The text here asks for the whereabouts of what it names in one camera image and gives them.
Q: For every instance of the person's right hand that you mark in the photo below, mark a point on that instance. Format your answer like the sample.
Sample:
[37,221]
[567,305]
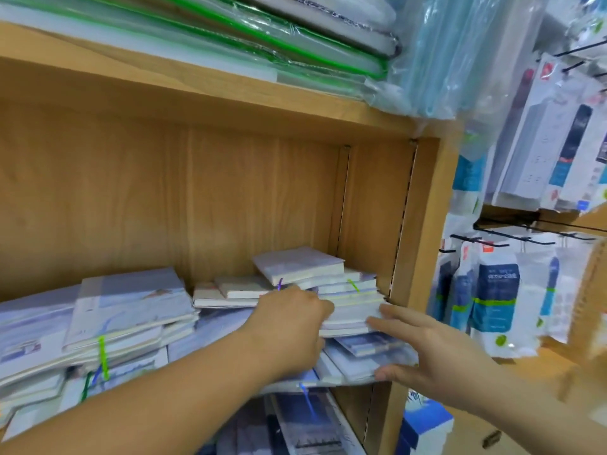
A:
[436,360]

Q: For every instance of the person's left hand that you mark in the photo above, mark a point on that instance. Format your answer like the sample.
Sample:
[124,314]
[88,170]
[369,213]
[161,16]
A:
[284,329]

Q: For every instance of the row of patterned notebooks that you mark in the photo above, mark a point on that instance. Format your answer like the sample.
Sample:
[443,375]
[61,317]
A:
[294,426]

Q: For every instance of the pile of small notebooks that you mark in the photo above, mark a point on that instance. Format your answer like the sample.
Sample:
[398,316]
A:
[133,303]

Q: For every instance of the wooden shelf unit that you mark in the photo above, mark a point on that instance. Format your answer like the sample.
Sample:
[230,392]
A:
[190,85]

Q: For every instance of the person's right forearm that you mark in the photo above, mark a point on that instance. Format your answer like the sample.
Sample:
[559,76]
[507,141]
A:
[541,421]

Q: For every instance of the person's left forearm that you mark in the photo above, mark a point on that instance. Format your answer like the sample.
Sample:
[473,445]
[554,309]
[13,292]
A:
[123,412]

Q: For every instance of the blue white small box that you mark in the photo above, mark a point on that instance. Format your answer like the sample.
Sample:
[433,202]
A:
[425,426]

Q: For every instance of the white hanging packaged items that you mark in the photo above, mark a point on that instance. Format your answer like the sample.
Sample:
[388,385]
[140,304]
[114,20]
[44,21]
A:
[550,137]

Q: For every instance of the stack of green edged packets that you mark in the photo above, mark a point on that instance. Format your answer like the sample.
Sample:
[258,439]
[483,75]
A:
[237,28]

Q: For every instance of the light blue plastic bag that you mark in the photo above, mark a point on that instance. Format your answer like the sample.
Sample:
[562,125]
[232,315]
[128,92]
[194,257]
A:
[446,47]

